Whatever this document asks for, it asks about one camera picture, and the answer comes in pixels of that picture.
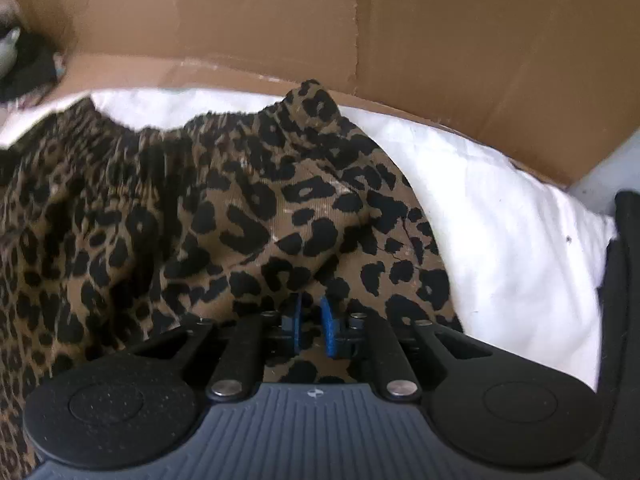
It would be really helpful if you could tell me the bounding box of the leopard print garment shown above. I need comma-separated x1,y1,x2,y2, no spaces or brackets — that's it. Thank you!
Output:
1,80,460,479

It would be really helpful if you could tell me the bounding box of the cream bear print bedsheet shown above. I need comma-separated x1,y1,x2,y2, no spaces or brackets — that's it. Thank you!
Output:
1,90,615,385

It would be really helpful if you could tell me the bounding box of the folded black garment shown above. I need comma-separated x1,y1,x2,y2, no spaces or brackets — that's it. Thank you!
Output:
596,191,639,479

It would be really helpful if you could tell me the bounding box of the brown cardboard sheet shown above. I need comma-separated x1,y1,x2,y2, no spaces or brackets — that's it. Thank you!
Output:
18,0,639,184

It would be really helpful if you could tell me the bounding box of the black garment in pile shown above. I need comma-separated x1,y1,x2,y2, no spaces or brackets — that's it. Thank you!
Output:
1,34,64,104

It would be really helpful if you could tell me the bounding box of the grey plush pillow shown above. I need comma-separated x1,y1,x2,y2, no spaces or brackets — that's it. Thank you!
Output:
0,27,21,78

